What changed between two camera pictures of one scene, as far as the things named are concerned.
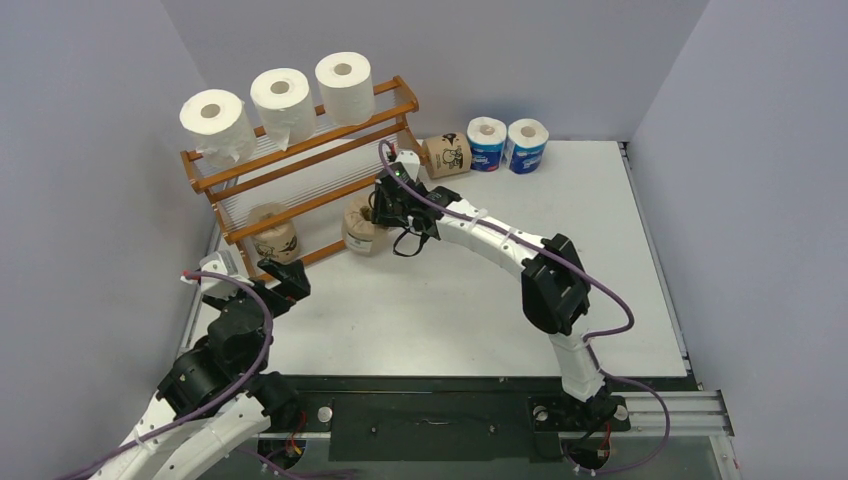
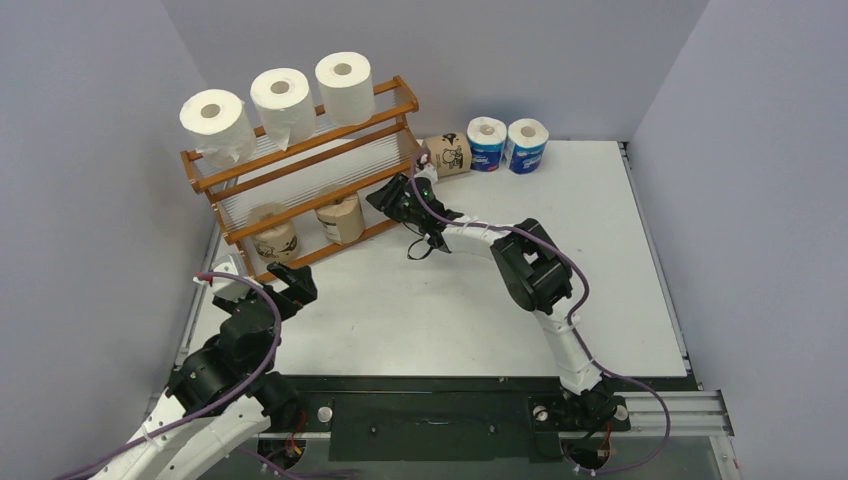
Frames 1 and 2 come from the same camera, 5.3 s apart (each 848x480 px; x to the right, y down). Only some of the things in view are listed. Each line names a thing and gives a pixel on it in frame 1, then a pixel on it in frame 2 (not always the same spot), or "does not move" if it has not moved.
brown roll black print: [280, 243] does not move
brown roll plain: [363, 237] -> [342, 221]
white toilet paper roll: [284, 102] does not move
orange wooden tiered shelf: [285, 206] does not move
